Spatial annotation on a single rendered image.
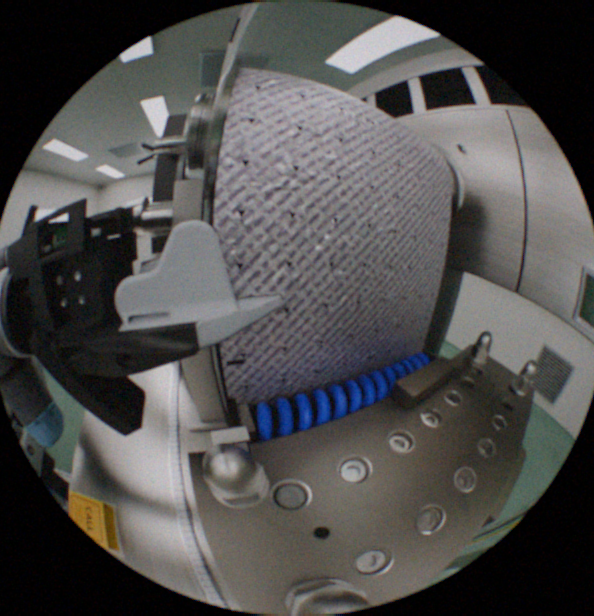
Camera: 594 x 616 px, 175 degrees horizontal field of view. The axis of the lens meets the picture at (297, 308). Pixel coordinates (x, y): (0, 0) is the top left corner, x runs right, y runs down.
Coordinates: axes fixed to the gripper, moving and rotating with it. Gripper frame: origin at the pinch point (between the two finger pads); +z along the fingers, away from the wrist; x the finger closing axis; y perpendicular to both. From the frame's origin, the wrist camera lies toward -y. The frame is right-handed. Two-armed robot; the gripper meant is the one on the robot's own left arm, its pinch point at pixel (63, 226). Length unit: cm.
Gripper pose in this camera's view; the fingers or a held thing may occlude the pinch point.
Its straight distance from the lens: 71.3
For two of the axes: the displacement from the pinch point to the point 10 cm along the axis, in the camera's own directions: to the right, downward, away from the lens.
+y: -1.8, 8.8, 4.4
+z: 6.1, -2.6, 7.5
